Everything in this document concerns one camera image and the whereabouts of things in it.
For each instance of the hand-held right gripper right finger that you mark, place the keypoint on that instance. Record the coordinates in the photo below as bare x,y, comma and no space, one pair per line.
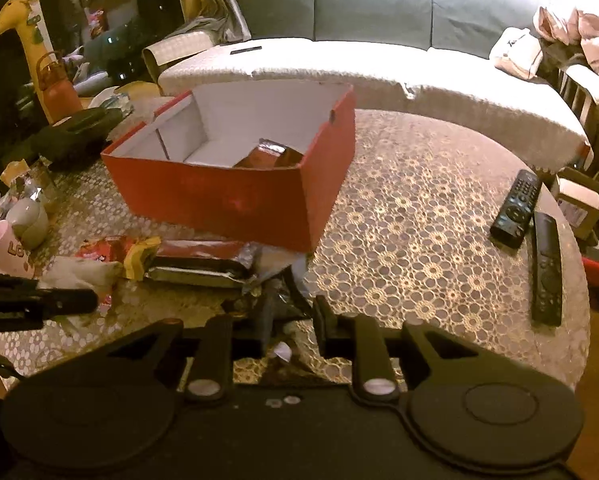
324,330

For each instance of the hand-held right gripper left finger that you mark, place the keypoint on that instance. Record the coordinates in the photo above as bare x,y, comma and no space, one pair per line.
265,325

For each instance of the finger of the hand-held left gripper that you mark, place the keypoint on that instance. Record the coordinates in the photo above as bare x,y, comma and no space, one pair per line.
59,301

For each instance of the silver snack packet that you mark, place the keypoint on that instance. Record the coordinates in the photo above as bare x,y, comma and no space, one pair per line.
274,272

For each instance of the red snack packet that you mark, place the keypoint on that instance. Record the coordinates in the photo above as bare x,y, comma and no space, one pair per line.
104,247

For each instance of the long dark foil snack packet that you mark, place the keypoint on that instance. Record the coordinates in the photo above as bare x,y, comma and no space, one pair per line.
199,265

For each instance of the red cardboard box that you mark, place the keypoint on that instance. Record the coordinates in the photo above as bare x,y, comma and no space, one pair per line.
229,200

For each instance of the brown snack packet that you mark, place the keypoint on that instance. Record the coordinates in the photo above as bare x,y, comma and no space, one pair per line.
264,156

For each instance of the white crumpled packet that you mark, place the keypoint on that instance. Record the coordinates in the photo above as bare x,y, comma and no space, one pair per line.
79,271

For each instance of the white and green cup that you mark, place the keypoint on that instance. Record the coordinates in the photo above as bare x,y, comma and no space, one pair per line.
28,220

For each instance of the yellow snack packet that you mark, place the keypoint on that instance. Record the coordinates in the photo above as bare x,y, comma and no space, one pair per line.
140,257

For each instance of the glass jar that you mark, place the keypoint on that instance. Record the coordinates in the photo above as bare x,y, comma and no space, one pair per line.
36,180

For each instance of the floral lace tablecloth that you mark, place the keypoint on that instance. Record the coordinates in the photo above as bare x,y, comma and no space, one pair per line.
419,240

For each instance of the black round appliance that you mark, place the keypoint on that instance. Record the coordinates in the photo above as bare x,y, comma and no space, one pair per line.
74,132

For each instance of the orange jug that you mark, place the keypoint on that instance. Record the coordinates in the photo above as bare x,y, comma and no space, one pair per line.
56,90

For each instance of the wide black remote control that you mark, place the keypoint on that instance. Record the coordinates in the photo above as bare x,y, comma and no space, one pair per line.
517,207

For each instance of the slim black remote control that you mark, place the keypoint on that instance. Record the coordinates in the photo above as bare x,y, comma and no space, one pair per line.
547,270

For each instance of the small black flat device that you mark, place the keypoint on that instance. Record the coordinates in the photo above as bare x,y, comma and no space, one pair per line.
246,50

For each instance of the yellow giraffe toy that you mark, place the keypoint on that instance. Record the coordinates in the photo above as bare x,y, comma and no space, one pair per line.
21,25

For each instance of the small cardboard box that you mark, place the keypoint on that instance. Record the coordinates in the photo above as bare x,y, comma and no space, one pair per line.
579,205

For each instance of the curtain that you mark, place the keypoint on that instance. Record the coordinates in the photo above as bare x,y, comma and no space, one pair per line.
214,0

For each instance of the green sofa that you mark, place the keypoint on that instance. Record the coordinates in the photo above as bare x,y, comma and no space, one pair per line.
379,0

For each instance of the white cloth bag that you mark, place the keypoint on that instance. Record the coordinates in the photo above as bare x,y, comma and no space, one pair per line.
522,52

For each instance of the wooden chair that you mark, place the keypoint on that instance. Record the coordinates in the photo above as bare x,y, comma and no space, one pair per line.
587,110

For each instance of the pink clothes pile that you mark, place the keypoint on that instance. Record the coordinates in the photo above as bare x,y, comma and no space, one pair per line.
589,30

